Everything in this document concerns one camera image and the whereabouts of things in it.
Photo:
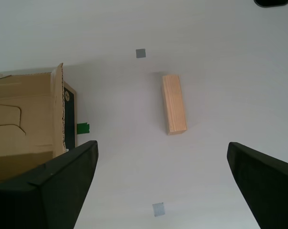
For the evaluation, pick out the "small green tape piece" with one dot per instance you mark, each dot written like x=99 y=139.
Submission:
x=83 y=128

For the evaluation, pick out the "open brown cardboard box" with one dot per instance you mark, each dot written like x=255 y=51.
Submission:
x=26 y=119

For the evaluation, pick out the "grey tape square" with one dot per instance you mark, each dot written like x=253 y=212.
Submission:
x=158 y=210
x=140 y=53

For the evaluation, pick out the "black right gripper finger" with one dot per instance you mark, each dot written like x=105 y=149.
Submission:
x=272 y=190
x=38 y=202

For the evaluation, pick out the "light wooden block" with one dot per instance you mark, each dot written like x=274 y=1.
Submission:
x=174 y=105

